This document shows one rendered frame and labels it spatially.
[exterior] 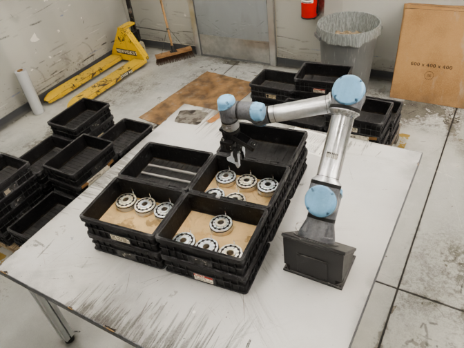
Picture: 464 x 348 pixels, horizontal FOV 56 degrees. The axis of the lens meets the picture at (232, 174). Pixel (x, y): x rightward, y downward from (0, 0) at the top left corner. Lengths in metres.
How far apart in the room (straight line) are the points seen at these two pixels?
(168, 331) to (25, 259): 0.86
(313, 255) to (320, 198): 0.27
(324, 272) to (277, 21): 3.51
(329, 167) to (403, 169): 0.87
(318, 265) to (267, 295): 0.24
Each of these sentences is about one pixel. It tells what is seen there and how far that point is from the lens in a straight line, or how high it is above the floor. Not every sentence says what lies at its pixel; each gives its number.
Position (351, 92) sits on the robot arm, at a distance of 1.67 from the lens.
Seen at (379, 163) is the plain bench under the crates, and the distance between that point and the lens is 2.49.
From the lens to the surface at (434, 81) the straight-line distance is 4.40.
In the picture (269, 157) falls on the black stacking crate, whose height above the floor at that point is 0.83.
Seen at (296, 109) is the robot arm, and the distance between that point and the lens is 1.85.
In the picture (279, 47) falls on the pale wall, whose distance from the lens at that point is 5.04.
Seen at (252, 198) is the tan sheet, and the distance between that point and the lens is 2.07.
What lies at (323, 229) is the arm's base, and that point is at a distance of 1.78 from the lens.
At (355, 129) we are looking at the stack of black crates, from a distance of 3.07.
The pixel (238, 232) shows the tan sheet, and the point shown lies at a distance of 1.92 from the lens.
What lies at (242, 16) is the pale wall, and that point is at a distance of 5.08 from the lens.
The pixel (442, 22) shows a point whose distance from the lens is 4.30.
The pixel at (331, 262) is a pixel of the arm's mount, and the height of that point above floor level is 0.85.
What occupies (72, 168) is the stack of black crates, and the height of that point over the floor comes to 0.49.
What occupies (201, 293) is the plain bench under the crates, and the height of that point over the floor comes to 0.70.
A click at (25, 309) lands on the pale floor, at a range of 3.13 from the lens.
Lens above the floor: 2.23
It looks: 39 degrees down
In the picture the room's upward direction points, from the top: 8 degrees counter-clockwise
